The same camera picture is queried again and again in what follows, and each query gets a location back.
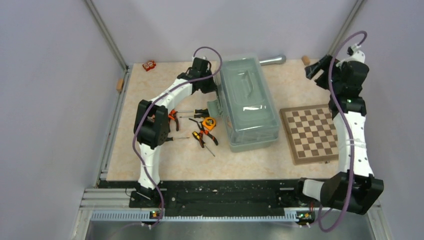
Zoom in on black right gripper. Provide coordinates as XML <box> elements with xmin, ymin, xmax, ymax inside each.
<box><xmin>304</xmin><ymin>54</ymin><xmax>344</xmax><ymax>93</ymax></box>

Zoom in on translucent green plastic toolbox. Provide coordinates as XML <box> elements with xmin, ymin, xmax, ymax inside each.
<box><xmin>207</xmin><ymin>54</ymin><xmax>281</xmax><ymax>153</ymax></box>

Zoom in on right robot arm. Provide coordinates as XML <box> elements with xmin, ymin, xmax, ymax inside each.
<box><xmin>293</xmin><ymin>54</ymin><xmax>384</xmax><ymax>215</ymax></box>

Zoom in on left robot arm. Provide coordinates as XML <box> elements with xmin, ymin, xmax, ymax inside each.
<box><xmin>129</xmin><ymin>57</ymin><xmax>216</xmax><ymax>208</ymax></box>

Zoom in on wooden block back right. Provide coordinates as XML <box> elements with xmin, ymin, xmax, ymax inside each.
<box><xmin>301</xmin><ymin>55</ymin><xmax>311</xmax><ymax>66</ymax></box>

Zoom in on black yellow screwdriver upper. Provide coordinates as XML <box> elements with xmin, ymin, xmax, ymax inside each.
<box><xmin>176</xmin><ymin>108</ymin><xmax>209</xmax><ymax>114</ymax></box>

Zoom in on black yellow screwdriver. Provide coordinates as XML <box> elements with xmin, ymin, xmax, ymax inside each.
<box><xmin>176</xmin><ymin>108</ymin><xmax>209</xmax><ymax>114</ymax></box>
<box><xmin>204</xmin><ymin>144</ymin><xmax>216</xmax><ymax>157</ymax></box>
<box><xmin>165</xmin><ymin>136</ymin><xmax>190</xmax><ymax>142</ymax></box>

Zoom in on silver metal cylinder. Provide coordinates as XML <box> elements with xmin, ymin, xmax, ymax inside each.
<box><xmin>259</xmin><ymin>55</ymin><xmax>287</xmax><ymax>66</ymax></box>

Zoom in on red owl toy block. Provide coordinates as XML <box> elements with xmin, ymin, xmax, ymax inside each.
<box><xmin>142</xmin><ymin>60</ymin><xmax>157</xmax><ymax>72</ymax></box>

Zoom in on orange tape measure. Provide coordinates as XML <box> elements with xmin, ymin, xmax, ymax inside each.
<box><xmin>202</xmin><ymin>117</ymin><xmax>216</xmax><ymax>131</ymax></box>

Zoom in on orange black cutting pliers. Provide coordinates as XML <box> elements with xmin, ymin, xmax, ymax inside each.
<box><xmin>168</xmin><ymin>109</ymin><xmax>180</xmax><ymax>132</ymax></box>

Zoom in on wooden chessboard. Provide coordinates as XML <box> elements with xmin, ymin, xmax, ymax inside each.
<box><xmin>279</xmin><ymin>104</ymin><xmax>339</xmax><ymax>165</ymax></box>

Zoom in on black yellow screwdriver lower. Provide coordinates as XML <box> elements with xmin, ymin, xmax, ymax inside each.
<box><xmin>165</xmin><ymin>136</ymin><xmax>190</xmax><ymax>142</ymax></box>

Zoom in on black yellow screwdriver near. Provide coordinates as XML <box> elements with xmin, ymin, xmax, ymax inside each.
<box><xmin>204</xmin><ymin>144</ymin><xmax>216</xmax><ymax>157</ymax></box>

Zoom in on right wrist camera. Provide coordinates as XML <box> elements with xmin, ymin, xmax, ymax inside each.
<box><xmin>345</xmin><ymin>43</ymin><xmax>365</xmax><ymax>64</ymax></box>

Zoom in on wooden block left rail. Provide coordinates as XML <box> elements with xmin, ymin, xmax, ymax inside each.
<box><xmin>116</xmin><ymin>78</ymin><xmax>125</xmax><ymax>93</ymax></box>

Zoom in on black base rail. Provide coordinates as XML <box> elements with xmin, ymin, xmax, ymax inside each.
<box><xmin>98</xmin><ymin>179</ymin><xmax>320</xmax><ymax>217</ymax></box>

